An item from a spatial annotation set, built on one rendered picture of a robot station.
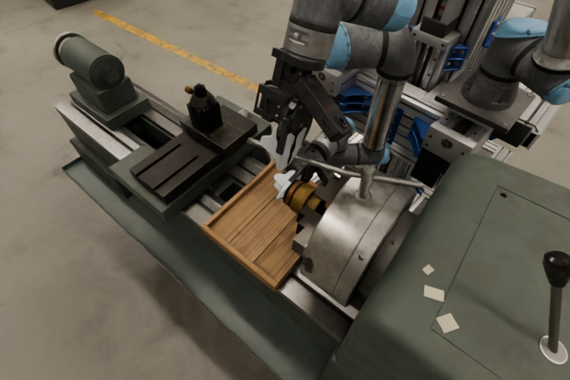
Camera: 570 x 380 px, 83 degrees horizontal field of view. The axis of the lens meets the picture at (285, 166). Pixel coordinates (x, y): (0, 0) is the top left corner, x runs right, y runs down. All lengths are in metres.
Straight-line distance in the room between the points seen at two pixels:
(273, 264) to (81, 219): 1.69
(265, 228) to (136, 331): 1.13
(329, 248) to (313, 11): 0.43
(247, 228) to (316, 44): 0.68
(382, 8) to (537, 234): 0.49
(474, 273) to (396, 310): 0.15
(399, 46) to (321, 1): 0.38
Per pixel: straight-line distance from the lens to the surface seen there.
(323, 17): 0.50
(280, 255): 0.99
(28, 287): 2.36
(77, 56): 1.49
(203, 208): 1.16
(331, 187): 0.80
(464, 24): 1.30
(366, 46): 0.81
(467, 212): 0.71
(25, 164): 3.02
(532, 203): 0.80
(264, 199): 1.09
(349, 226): 0.66
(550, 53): 0.97
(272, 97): 0.54
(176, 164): 1.13
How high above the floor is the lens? 1.78
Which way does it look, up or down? 49 degrees down
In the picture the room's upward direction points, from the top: straight up
